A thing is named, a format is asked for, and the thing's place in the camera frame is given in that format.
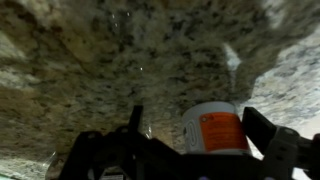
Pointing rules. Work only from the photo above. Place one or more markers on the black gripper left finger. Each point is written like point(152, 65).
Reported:
point(138, 157)

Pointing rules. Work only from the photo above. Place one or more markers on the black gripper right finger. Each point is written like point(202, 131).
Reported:
point(283, 148)

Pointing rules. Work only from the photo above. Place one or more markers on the white bottle orange label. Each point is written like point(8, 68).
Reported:
point(214, 127)

